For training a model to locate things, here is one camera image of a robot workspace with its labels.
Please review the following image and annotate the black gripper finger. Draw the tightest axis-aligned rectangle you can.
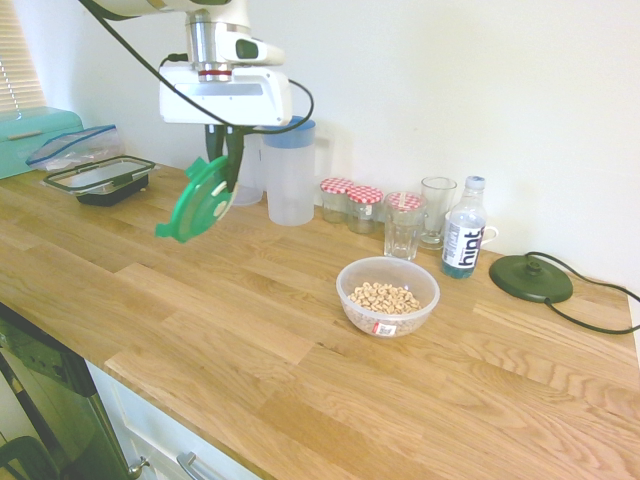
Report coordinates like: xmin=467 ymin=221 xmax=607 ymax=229
xmin=203 ymin=124 xmax=224 ymax=161
xmin=222 ymin=124 xmax=247 ymax=195

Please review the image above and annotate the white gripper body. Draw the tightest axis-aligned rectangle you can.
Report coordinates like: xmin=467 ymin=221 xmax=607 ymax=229
xmin=158 ymin=61 xmax=293 ymax=128

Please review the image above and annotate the green round container lid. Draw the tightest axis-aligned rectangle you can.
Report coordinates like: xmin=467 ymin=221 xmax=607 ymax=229
xmin=154 ymin=155 xmax=241 ymax=245

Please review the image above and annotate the clear pitcher with dark lid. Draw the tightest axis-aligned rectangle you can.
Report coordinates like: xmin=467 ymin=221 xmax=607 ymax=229
xmin=231 ymin=131 xmax=267 ymax=207

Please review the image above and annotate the clear pitcher with blue lid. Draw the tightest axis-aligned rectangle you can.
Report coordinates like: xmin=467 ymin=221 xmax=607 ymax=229
xmin=260 ymin=115 xmax=318 ymax=228

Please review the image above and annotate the glass jar red checkered lid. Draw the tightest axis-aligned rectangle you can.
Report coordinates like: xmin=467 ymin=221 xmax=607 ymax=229
xmin=319 ymin=176 xmax=356 ymax=224
xmin=384 ymin=191 xmax=429 ymax=236
xmin=346 ymin=184 xmax=385 ymax=236

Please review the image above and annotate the glass container with clip lid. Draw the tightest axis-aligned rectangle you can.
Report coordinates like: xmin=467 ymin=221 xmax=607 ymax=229
xmin=41 ymin=155 xmax=158 ymax=208

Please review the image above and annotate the clear plastic food bowl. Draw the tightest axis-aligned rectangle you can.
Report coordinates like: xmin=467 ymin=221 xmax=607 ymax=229
xmin=335 ymin=255 xmax=442 ymax=340

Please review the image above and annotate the zip bag with blue seal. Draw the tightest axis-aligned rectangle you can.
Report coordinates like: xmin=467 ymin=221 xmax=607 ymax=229
xmin=25 ymin=124 xmax=126 ymax=174

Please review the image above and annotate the ribbed glass tumbler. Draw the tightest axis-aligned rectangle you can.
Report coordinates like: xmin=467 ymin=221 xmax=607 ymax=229
xmin=382 ymin=193 xmax=429 ymax=262

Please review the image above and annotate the teal bread box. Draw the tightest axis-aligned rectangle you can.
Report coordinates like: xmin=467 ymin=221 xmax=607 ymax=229
xmin=0 ymin=106 xmax=90 ymax=182

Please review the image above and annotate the tall footed drinking glass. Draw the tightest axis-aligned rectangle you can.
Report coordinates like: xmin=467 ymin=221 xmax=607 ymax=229
xmin=419 ymin=175 xmax=459 ymax=252

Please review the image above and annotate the beige window blind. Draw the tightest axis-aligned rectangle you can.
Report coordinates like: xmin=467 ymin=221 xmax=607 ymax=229
xmin=0 ymin=0 xmax=48 ymax=115

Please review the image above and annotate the hint water bottle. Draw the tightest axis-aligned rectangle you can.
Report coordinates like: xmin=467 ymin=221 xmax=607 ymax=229
xmin=440 ymin=174 xmax=489 ymax=280

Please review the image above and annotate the white kitchen cabinet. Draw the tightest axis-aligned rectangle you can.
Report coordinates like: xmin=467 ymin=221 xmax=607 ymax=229
xmin=83 ymin=358 xmax=267 ymax=480

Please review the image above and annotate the stainless steel dishwasher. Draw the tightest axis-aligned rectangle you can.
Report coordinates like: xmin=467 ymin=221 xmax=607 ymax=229
xmin=0 ymin=301 xmax=131 ymax=480

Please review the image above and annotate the dark round kettle base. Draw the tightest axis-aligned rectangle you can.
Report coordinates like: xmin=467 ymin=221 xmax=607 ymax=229
xmin=488 ymin=253 xmax=575 ymax=305

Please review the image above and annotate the dark green chair back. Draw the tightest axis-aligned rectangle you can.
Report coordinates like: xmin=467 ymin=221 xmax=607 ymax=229
xmin=0 ymin=434 xmax=62 ymax=480

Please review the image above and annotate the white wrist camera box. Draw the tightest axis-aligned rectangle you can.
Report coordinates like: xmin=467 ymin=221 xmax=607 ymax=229
xmin=216 ymin=31 xmax=288 ymax=69

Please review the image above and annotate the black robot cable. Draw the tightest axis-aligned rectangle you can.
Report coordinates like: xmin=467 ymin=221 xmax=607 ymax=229
xmin=78 ymin=0 xmax=316 ymax=137

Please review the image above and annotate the ring cereal pile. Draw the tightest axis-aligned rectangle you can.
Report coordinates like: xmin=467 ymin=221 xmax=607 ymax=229
xmin=347 ymin=280 xmax=423 ymax=315

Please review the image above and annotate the silver drawer handle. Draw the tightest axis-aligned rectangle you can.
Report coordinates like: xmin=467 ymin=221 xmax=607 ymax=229
xmin=175 ymin=450 xmax=222 ymax=480

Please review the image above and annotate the dark kettle base cord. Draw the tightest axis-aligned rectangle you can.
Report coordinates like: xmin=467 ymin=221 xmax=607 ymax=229
xmin=523 ymin=250 xmax=640 ymax=336

